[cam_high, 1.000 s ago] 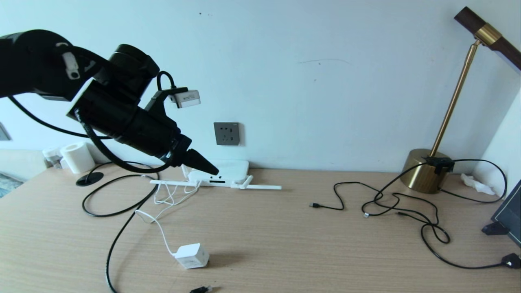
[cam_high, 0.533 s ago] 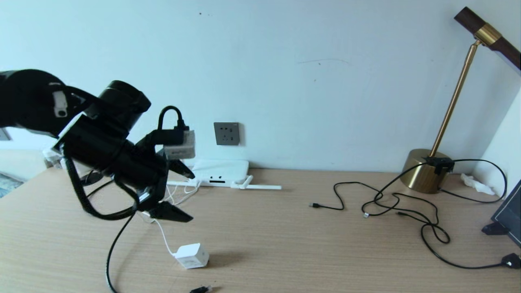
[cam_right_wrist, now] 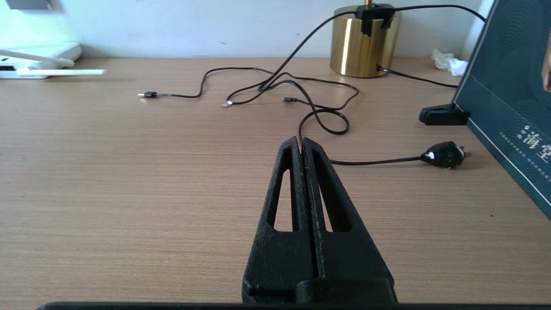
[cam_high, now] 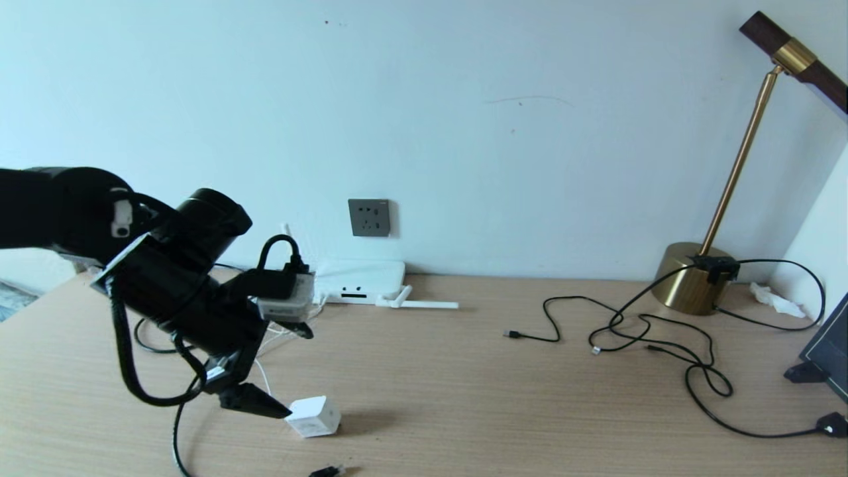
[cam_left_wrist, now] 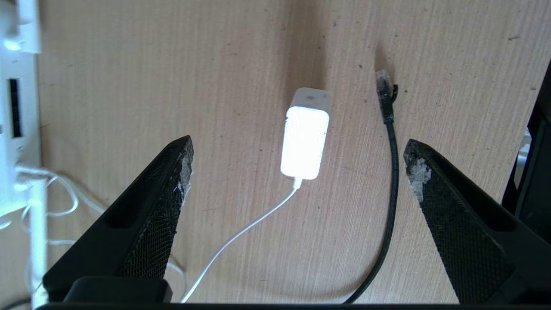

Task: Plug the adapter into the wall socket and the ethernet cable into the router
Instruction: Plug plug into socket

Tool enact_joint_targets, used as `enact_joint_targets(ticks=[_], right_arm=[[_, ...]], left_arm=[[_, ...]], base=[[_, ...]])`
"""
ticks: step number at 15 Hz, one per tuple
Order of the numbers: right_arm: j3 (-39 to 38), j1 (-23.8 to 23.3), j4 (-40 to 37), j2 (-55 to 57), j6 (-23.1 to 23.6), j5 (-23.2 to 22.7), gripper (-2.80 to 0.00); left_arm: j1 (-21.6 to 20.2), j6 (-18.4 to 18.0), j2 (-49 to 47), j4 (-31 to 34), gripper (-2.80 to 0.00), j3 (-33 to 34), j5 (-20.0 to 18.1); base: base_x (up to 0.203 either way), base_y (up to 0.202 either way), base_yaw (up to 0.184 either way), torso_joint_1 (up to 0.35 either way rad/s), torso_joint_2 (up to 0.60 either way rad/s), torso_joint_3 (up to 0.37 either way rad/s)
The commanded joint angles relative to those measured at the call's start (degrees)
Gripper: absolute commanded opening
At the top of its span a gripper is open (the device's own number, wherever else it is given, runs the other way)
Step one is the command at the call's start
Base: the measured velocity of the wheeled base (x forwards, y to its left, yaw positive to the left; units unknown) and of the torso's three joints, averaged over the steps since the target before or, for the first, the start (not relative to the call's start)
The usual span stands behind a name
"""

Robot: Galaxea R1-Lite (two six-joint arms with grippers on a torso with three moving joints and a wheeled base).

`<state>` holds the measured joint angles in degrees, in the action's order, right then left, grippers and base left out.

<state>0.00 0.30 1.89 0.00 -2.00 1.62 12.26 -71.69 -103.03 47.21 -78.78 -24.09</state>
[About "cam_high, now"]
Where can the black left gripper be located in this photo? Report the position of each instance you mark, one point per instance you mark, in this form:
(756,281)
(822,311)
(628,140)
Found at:
(185,298)

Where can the white power adapter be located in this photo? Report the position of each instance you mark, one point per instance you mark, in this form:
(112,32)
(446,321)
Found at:
(315,417)

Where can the white router with antennas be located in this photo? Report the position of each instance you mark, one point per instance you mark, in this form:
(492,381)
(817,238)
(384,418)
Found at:
(371,275)

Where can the beige upholstered furniture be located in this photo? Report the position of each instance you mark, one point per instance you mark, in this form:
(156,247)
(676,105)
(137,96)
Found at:
(33,271)

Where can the patterned grey fabric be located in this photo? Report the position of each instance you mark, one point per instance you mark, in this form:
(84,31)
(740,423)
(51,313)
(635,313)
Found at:
(13,301)

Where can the brass desk lamp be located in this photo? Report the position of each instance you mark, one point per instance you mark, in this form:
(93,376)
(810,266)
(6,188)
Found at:
(689,286)

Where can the black adapter block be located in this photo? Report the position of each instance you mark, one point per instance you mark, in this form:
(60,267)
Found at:
(717,267)

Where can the crumpled white tissue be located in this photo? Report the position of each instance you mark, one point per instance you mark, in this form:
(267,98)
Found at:
(776,300)

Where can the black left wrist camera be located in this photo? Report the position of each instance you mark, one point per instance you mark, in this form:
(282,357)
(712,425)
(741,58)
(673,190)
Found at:
(285,301)

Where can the grey wall power socket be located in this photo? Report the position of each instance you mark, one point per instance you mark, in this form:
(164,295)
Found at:
(370,217)

